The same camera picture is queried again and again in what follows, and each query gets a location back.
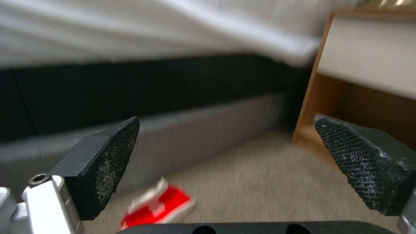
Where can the white bed sheet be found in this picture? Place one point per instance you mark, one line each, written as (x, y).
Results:
(152, 26)

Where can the red and white carton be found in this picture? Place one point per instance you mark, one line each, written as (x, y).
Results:
(159, 207)

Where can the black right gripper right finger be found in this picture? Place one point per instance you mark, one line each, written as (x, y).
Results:
(364, 165)

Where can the wooden bedside table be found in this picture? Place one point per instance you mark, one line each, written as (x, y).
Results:
(357, 78)

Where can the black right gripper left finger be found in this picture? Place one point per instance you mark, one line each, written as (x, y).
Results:
(97, 168)

